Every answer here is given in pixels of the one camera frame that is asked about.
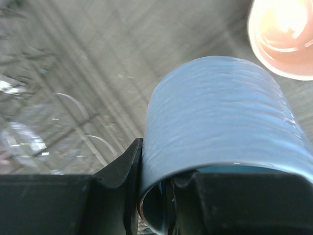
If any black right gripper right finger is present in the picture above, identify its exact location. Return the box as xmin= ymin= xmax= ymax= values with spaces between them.
xmin=164 ymin=171 xmax=313 ymax=235

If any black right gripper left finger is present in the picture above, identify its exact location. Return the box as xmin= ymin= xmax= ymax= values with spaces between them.
xmin=0 ymin=138 xmax=143 ymax=235

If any blue ceramic mug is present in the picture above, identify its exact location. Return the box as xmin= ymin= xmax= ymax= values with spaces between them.
xmin=138 ymin=56 xmax=313 ymax=235

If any pink ceramic mug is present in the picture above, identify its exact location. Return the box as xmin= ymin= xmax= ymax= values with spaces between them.
xmin=247 ymin=0 xmax=313 ymax=81

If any grey wire dish rack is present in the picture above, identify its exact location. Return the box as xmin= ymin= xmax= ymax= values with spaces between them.
xmin=0 ymin=0 xmax=144 ymax=174

